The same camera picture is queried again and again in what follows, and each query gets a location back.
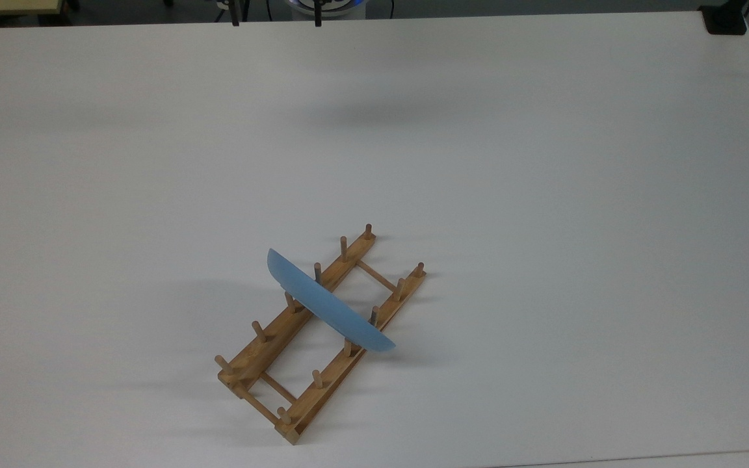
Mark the black clamp mount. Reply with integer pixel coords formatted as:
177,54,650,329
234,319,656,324
700,3,748,35

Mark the blue round plate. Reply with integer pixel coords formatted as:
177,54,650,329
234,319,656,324
267,248,397,354

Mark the wooden peg plate rack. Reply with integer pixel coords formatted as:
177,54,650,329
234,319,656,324
214,224,427,445

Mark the tan wooden side table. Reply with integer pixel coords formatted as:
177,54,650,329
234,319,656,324
0,0,64,16

